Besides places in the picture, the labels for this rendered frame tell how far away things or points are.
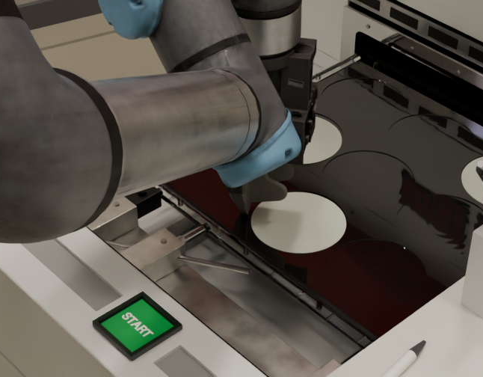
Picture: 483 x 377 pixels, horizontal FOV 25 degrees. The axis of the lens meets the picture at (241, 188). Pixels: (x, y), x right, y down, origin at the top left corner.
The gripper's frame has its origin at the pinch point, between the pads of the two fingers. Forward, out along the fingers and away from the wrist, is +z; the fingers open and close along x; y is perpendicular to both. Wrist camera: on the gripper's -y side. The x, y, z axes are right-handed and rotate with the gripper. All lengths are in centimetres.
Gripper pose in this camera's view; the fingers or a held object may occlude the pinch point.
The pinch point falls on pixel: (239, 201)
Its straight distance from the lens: 115.0
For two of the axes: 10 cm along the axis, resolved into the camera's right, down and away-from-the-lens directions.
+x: 2.3, -6.1, 7.6
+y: 9.7, 1.4, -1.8
